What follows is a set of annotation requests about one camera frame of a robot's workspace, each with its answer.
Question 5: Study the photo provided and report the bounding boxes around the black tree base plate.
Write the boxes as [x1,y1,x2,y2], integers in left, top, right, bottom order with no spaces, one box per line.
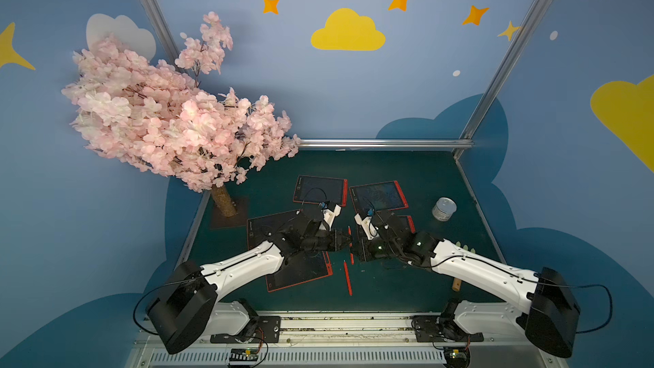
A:
[209,197,250,230]

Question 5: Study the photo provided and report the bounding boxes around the small circuit board right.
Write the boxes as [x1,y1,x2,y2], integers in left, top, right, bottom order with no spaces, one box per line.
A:
[443,349,470,368]

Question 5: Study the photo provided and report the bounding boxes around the red stylus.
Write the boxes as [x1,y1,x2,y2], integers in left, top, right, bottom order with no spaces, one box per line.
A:
[347,226,354,265]
[343,261,354,296]

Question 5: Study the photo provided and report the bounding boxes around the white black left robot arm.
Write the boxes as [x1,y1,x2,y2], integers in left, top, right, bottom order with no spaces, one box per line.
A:
[146,206,351,354]

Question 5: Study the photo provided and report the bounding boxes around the small circuit board left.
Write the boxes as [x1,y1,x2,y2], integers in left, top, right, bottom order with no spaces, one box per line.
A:
[227,349,260,367]

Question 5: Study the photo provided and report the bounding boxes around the small circuit board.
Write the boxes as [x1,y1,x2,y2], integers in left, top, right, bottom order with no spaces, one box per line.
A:
[227,349,260,367]
[443,349,470,368]

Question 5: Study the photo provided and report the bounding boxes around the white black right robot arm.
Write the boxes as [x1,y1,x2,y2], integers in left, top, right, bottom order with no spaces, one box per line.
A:
[351,228,581,359]

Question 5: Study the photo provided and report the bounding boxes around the pink cherry blossom tree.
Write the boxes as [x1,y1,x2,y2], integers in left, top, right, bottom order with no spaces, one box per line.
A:
[63,13,300,217]

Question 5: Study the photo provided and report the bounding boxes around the green rake wooden handle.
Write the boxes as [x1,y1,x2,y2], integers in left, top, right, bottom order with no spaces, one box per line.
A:
[451,241,476,292]

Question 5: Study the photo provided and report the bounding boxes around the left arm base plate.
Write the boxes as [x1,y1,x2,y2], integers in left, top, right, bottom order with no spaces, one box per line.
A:
[210,316,281,343]

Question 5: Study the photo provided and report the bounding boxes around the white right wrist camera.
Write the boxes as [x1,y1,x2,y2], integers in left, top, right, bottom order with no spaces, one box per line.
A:
[354,210,378,240]

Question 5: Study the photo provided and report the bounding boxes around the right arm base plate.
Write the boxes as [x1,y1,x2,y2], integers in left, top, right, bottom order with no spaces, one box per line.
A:
[411,315,485,342]

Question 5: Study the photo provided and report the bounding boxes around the silver tin can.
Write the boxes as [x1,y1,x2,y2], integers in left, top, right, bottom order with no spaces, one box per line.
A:
[432,197,457,223]

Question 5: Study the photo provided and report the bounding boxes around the red tablet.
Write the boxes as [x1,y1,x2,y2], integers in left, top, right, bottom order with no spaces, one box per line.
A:
[372,211,415,241]
[246,210,301,252]
[266,251,333,292]
[349,181,409,216]
[293,175,347,207]

